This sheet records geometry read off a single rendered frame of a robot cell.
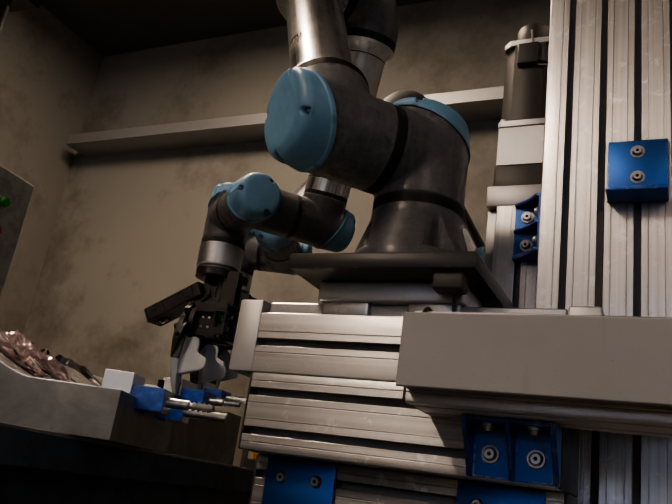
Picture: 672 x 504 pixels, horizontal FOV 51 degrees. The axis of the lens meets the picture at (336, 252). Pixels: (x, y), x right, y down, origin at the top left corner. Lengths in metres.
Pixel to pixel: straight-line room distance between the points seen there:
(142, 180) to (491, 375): 3.61
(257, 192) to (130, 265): 2.86
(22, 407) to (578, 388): 0.58
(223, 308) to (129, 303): 2.72
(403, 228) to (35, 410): 0.46
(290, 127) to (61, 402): 0.40
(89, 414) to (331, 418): 0.26
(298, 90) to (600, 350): 0.44
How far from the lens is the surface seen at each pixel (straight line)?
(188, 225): 3.80
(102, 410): 0.83
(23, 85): 4.42
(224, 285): 1.18
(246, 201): 1.10
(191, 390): 1.16
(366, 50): 1.22
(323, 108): 0.83
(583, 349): 0.62
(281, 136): 0.85
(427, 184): 0.87
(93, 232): 4.22
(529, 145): 1.16
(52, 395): 0.85
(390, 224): 0.85
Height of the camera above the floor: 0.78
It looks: 19 degrees up
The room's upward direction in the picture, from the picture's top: 8 degrees clockwise
